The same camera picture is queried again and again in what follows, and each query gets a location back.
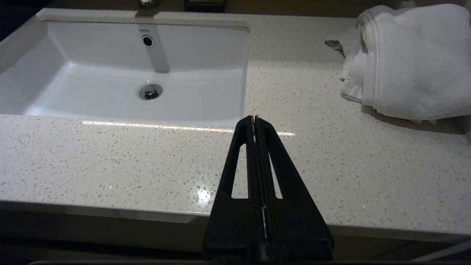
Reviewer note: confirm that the chrome faucet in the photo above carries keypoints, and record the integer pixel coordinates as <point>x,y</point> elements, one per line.
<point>149,3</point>

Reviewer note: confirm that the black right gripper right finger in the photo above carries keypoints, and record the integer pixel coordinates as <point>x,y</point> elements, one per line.
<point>294,228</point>

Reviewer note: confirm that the white rectangular sink basin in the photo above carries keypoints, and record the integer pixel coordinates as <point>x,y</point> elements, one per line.
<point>110,92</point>

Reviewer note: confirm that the black square soap dish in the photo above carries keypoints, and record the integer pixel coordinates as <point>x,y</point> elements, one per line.
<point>205,4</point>

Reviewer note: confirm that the chrome sink drain stopper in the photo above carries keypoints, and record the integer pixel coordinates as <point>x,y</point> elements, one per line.
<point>150,91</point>

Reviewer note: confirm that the white crumpled towel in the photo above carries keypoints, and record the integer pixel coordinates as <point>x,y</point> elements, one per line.
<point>415,62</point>

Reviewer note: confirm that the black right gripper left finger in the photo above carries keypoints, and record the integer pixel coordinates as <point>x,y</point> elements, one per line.
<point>228,228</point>

